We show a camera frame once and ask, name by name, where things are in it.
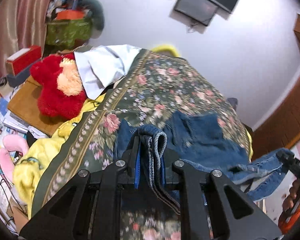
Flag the striped pink curtain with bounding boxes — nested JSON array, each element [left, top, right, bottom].
[[0, 0, 63, 85]]

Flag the pink plush toy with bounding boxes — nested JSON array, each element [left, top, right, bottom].
[[0, 134, 29, 183]]

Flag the red plush toy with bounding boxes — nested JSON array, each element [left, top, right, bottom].
[[30, 52, 88, 120]]

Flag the small black wall monitor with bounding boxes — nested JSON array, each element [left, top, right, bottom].
[[174, 0, 218, 27]]

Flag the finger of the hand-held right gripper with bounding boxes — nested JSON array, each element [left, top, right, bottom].
[[276, 149, 300, 181]]

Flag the dark floral blanket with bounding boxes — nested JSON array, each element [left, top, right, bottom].
[[31, 49, 253, 240]]

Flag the red box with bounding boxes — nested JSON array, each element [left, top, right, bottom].
[[6, 45, 42, 76]]

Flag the person's right hand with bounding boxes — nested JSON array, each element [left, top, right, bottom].
[[282, 179, 300, 212]]

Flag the white pillow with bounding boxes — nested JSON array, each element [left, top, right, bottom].
[[73, 44, 141, 100]]

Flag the brown cardboard box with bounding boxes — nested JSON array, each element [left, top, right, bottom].
[[7, 76, 73, 138]]

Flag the green floral storage bag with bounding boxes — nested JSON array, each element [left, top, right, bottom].
[[45, 19, 93, 48]]

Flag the orange box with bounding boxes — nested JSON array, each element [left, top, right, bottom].
[[55, 9, 84, 21]]

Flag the grey backpack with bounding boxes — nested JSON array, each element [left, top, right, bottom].
[[227, 97, 239, 111]]

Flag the grey pillow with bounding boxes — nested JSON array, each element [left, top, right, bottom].
[[82, 0, 105, 40]]

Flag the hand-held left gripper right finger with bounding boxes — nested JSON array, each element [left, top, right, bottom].
[[160, 147, 284, 240]]

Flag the yellow bed end cushion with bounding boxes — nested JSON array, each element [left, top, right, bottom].
[[150, 44, 182, 57]]

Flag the yellow fleece blanket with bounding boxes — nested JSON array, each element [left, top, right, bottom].
[[13, 94, 108, 220]]

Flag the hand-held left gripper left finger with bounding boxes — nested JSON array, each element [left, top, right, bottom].
[[18, 136, 141, 240]]

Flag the blue denim jeans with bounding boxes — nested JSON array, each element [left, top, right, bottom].
[[115, 111, 294, 215]]

